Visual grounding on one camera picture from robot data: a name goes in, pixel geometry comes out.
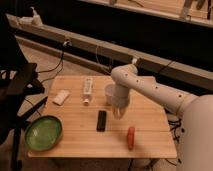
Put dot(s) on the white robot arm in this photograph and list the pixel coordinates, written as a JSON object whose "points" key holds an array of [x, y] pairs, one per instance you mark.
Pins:
{"points": [[196, 142]]}

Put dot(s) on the black office chair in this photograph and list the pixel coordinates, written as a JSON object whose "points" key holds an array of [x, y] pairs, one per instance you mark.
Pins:
{"points": [[18, 79]]}

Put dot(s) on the white rectangular block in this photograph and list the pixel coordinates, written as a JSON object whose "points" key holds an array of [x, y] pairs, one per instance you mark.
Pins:
{"points": [[61, 97]]}

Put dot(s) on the black eraser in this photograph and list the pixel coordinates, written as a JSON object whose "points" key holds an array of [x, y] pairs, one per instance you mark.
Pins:
{"points": [[101, 122]]}

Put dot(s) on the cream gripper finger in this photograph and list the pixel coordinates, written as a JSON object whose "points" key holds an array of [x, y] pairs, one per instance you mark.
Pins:
{"points": [[118, 112]]}

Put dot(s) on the green bowl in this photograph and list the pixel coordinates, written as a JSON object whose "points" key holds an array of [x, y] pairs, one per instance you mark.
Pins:
{"points": [[43, 133]]}

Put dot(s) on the orange carrot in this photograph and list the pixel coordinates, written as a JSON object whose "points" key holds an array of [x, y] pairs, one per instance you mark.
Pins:
{"points": [[131, 137]]}

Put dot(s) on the white spray bottle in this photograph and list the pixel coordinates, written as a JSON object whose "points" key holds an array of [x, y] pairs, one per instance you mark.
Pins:
{"points": [[36, 17]]}

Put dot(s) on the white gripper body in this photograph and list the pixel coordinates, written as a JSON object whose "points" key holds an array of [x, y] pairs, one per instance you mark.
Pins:
{"points": [[120, 97]]}

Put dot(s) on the white toothpaste tube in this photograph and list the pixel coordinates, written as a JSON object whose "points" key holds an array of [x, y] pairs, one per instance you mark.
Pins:
{"points": [[87, 90]]}

